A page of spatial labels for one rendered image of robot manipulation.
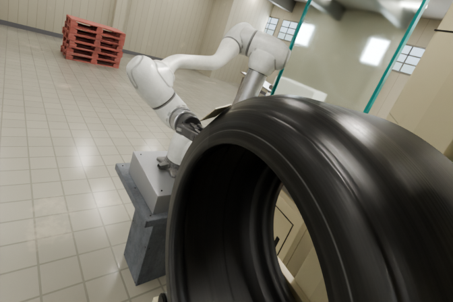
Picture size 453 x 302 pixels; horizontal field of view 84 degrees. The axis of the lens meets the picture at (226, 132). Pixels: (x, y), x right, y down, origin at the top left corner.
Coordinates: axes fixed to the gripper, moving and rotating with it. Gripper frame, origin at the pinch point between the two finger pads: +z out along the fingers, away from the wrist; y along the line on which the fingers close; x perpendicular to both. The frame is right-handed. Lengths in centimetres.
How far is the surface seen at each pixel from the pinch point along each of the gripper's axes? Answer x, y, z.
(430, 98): -24.6, 26.0, 33.2
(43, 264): 112, -37, -92
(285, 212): 36, 59, -17
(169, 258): 21.8, -12.5, 14.5
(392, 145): -15.9, -3.3, 43.0
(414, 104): -22.7, 25.9, 31.0
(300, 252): 54, 69, -9
